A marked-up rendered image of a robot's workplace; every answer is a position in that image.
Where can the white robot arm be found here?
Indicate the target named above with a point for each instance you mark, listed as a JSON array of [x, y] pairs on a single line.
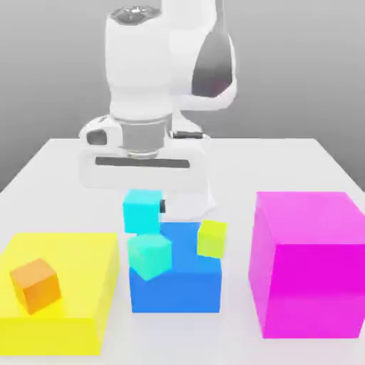
[[142, 71]]

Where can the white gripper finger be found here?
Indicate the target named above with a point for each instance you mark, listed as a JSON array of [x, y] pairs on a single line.
[[162, 206]]

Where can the small lime cube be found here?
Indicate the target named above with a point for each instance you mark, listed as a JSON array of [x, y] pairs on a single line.
[[211, 239]]

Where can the large blue box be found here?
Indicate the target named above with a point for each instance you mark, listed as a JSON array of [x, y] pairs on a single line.
[[182, 285]]

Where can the small turquoise cube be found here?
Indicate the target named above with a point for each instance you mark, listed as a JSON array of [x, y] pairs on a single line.
[[149, 255]]

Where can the large magenta box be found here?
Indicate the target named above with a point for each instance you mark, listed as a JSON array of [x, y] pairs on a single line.
[[308, 265]]

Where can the large yellow box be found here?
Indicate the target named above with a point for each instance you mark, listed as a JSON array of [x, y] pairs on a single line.
[[68, 285]]

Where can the small orange cube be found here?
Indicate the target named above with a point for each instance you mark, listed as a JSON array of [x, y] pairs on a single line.
[[36, 286]]

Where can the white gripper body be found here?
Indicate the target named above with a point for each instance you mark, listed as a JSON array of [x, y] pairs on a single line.
[[142, 175]]

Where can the small cyan cube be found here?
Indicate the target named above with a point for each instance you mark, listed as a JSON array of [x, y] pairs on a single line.
[[141, 211]]

